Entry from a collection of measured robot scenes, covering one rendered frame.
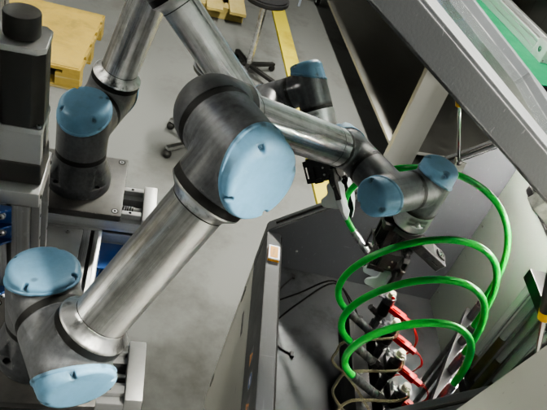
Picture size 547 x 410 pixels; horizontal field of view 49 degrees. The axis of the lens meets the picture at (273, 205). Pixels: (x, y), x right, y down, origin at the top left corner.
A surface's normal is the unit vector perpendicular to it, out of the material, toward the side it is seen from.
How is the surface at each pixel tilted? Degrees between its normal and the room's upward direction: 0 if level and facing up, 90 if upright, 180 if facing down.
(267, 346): 0
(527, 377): 76
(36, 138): 90
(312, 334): 0
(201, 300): 0
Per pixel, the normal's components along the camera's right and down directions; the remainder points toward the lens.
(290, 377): 0.26, -0.74
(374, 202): -0.83, 0.15
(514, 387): -0.87, -0.40
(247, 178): 0.57, 0.55
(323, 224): -0.04, 0.63
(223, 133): -0.40, -0.42
